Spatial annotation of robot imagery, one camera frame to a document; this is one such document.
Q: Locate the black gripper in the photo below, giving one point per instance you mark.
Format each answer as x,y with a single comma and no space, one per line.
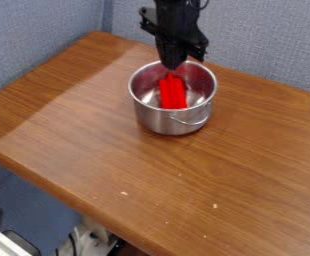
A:
171,22

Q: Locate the red block object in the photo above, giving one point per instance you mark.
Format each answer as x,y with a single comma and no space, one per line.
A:
173,92

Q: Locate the silver metal pot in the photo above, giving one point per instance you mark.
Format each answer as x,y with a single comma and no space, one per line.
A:
173,121

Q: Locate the white object under table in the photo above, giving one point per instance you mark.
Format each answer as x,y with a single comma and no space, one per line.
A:
89,240

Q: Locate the striped grey white object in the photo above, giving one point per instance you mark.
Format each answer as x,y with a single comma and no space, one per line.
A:
15,245

